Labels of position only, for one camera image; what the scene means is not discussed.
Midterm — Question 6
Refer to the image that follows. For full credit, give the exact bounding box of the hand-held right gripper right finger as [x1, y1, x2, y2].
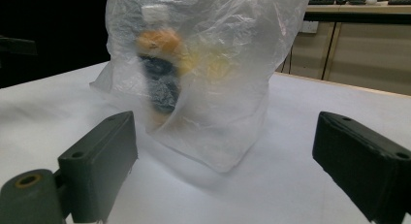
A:
[311, 111, 411, 224]

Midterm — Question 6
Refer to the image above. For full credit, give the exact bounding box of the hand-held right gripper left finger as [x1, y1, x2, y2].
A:
[57, 111, 140, 224]

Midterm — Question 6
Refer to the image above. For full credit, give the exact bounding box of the clear plastic bag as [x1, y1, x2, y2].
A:
[89, 0, 313, 174]

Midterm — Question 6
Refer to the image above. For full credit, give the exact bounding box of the orange and black plush toy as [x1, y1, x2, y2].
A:
[135, 4, 232, 125]

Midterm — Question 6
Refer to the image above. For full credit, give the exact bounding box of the black cable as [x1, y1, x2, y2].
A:
[280, 45, 295, 75]

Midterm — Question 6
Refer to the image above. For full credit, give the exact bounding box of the white wall socket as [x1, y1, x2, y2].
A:
[299, 20, 320, 35]

